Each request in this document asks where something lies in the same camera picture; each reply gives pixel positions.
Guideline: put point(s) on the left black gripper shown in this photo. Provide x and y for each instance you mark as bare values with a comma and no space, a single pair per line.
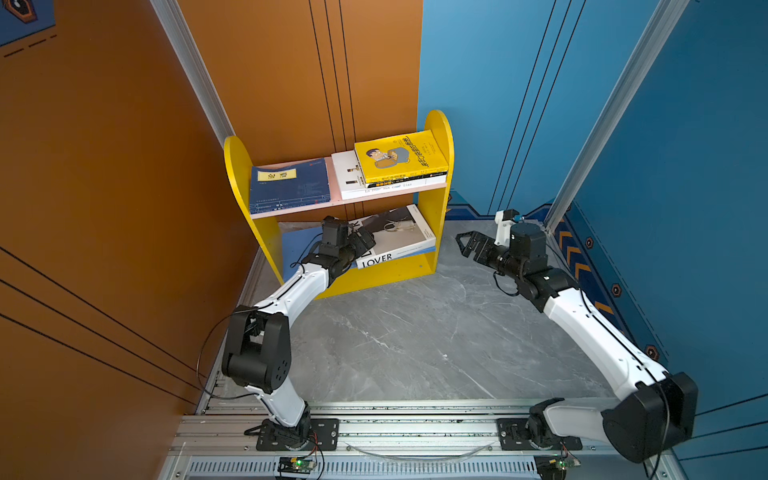
360,248

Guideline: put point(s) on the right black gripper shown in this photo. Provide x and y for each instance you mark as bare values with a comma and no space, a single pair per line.
483,242

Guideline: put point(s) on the grey white photo book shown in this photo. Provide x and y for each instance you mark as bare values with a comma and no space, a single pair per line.
398,233

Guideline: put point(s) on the white book with brown bars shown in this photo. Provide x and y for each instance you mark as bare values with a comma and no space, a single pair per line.
352,185

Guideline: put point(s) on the black book with orange title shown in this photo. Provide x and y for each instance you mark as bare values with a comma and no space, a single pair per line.
405,179

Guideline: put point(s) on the dark blue book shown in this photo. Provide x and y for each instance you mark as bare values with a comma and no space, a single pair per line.
302,184

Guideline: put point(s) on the yellow cartoon cover book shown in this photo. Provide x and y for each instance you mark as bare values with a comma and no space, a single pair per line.
399,156

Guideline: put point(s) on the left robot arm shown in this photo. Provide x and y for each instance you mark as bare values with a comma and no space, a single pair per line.
257,350

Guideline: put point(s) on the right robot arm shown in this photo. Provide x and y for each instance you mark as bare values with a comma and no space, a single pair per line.
652,410

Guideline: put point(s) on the yellow pink blue bookshelf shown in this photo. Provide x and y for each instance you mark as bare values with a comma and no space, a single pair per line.
432,202

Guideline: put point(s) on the left green circuit board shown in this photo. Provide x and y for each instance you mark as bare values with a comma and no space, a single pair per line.
297,467

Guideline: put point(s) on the right circuit board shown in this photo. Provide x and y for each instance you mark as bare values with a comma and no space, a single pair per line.
555,468

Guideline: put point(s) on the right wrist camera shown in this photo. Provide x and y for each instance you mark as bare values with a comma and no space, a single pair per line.
504,220

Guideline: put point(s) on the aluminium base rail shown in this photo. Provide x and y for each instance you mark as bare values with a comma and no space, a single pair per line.
443,439

